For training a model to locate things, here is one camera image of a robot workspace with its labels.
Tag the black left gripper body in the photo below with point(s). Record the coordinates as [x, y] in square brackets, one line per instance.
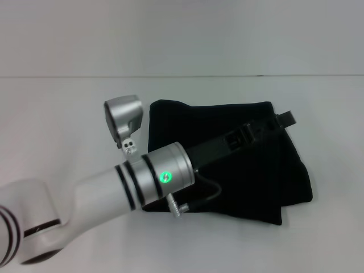
[216, 148]

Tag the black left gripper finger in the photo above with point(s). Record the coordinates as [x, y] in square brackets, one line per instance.
[266, 129]
[288, 119]

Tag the black t-shirt with FREE print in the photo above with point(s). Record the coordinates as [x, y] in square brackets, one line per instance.
[256, 176]

